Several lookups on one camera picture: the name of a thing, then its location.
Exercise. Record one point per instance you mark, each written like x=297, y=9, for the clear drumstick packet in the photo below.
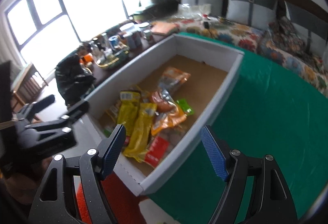
x=160, y=102

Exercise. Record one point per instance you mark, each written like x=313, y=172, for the orange rug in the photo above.
x=120, y=198

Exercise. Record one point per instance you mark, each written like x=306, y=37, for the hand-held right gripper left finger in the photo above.
x=112, y=152

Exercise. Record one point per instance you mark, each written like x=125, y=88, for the orange folder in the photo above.
x=162, y=27

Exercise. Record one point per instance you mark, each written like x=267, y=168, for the yellow vacuum packet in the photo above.
x=126, y=111

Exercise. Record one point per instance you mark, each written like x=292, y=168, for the large window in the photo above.
x=43, y=8

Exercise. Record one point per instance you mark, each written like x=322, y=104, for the dark bag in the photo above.
x=160, y=10

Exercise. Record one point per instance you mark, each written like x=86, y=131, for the white plastic wrapping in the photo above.
x=192, y=10

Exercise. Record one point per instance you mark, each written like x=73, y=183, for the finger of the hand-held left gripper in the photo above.
x=38, y=107
x=51, y=127

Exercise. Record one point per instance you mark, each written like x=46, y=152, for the row of bottles and jars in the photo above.
x=128, y=36

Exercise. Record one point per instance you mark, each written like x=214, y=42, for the white cardboard box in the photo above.
x=217, y=85

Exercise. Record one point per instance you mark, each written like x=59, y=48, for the small orange object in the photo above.
x=87, y=59

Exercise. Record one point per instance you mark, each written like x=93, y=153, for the green snack packet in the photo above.
x=185, y=107

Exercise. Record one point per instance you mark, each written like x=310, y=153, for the slatted wooden chair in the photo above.
x=25, y=83

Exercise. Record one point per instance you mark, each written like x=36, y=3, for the small red-capped bottle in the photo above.
x=206, y=22

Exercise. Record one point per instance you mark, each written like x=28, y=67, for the green cloth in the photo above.
x=269, y=124

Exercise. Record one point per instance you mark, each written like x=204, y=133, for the orange snack packet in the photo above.
x=174, y=77

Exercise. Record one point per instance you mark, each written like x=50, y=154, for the orange labelled packet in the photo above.
x=169, y=119

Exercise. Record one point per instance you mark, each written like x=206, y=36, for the folded floral quilt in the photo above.
x=281, y=36

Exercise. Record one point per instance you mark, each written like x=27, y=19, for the dark long table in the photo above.
x=143, y=47

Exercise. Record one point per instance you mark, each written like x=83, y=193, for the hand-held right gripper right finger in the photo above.
x=214, y=154

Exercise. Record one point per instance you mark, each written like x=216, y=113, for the yellow-rimmed basket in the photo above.
x=112, y=61

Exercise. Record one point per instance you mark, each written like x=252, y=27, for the long yellow packet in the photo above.
x=141, y=134

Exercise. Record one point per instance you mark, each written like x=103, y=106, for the black garbage bag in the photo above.
x=73, y=80

